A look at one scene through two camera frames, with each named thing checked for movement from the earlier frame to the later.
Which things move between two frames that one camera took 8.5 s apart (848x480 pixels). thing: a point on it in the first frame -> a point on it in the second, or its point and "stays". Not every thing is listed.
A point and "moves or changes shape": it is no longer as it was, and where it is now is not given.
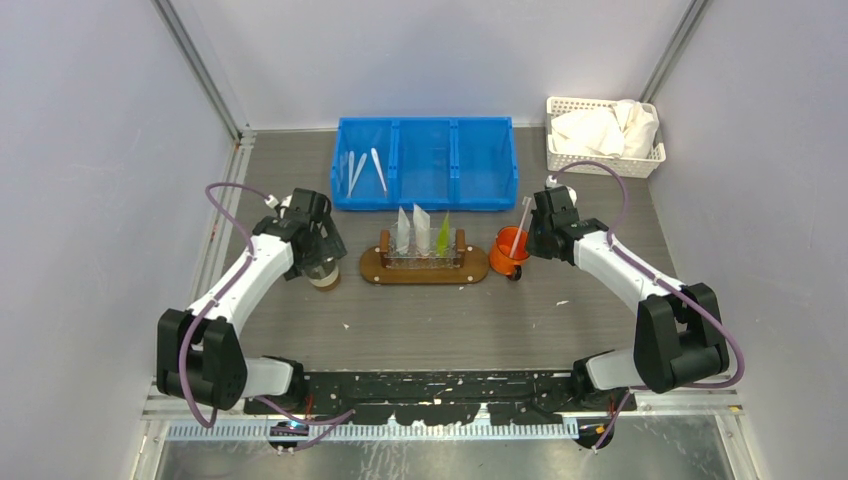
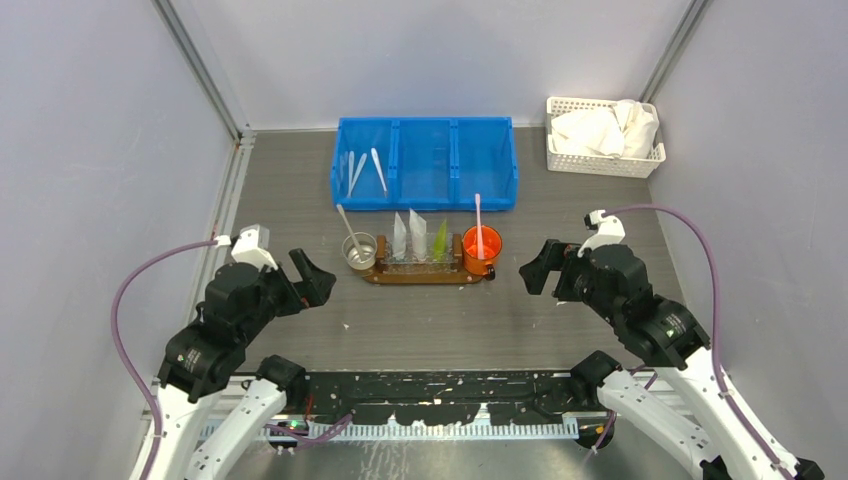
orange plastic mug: x=501 y=248 -> x=491 y=246
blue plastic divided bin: x=449 y=163 stays
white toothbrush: x=379 y=171 stays
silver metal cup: x=324 y=273 moves or changes shape
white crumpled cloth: x=624 y=129 stays
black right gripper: x=536 y=249 -> x=559 y=255
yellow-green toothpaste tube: x=443 y=244 stays
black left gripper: x=330 y=246 -> x=319 y=289
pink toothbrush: x=525 y=201 -> x=479 y=227
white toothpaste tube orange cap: x=421 y=231 stays
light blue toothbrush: x=353 y=179 stays
